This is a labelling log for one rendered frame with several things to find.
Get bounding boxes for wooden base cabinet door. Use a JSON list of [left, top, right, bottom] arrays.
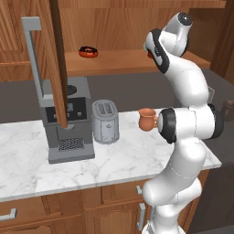
[[85, 204, 151, 234], [177, 169, 211, 234]]

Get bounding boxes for silver toaster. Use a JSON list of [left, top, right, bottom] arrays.
[[91, 99, 121, 145]]

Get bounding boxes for brown clay mug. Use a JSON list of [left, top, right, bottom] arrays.
[[138, 108, 160, 133]]

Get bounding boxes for grey coffee machine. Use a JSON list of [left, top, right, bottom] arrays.
[[39, 76, 96, 165]]

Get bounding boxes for red and black can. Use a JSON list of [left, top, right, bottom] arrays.
[[78, 45, 100, 59]]

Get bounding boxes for small wooden drawer front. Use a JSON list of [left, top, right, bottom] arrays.
[[101, 179, 148, 205]]

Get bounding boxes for wooden wall cabinet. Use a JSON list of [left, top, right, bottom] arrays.
[[0, 0, 228, 82]]

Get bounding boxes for white wall socket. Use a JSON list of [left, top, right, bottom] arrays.
[[207, 86, 215, 102]]

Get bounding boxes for long grey door handle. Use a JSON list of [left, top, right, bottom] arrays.
[[20, 16, 48, 108]]

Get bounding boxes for grey cabinet door handle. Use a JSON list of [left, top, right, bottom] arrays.
[[136, 203, 147, 232]]

